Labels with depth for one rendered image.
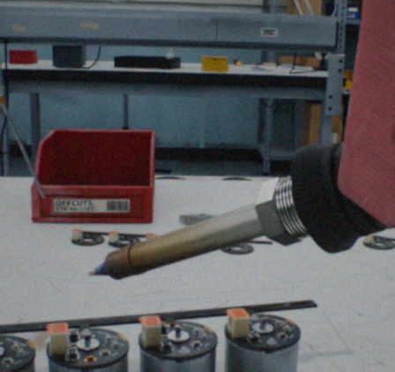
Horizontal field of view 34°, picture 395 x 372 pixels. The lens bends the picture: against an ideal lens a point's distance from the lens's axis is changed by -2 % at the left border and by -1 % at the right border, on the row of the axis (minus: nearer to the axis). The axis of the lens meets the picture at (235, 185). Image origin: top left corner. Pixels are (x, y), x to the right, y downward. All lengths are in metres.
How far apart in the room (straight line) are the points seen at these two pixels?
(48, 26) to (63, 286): 2.17
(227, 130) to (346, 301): 4.30
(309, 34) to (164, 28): 0.54
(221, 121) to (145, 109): 0.55
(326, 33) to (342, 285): 2.17
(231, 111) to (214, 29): 2.21
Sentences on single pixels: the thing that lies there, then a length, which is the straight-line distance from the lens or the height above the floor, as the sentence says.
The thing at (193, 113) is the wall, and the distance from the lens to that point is 4.66.
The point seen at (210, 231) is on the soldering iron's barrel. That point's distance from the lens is 0.16.
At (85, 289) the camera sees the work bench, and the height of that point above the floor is 0.75.
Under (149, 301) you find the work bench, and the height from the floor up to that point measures 0.75.
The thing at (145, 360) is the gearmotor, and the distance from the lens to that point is 0.21.
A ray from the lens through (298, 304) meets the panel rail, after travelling 0.24.
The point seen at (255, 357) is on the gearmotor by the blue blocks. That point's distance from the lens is 0.21.
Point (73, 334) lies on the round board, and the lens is 0.21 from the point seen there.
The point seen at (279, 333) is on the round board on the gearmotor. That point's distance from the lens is 0.21.
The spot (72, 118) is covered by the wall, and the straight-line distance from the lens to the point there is 4.73.
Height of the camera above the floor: 0.91
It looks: 13 degrees down
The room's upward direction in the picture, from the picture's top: 2 degrees clockwise
